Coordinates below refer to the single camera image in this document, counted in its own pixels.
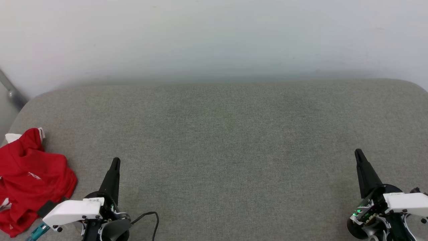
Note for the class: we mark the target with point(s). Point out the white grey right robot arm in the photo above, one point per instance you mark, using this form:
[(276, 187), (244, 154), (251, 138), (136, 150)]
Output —
[(371, 233)]

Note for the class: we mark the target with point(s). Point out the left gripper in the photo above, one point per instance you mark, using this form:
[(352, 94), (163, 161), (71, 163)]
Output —
[(108, 209)]

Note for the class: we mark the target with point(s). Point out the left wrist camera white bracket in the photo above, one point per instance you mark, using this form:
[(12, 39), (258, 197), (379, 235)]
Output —
[(72, 211)]

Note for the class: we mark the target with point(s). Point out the red Bulls basketball jersey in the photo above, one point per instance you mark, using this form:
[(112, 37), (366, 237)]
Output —
[(30, 180)]

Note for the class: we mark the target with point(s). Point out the grey fabric sofa cushion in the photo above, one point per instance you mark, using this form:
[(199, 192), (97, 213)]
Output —
[(220, 150)]

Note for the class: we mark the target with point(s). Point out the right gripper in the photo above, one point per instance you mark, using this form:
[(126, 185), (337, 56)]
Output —
[(371, 209)]

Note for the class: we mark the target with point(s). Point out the grey metal pole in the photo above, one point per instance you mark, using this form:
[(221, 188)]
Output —
[(11, 90)]

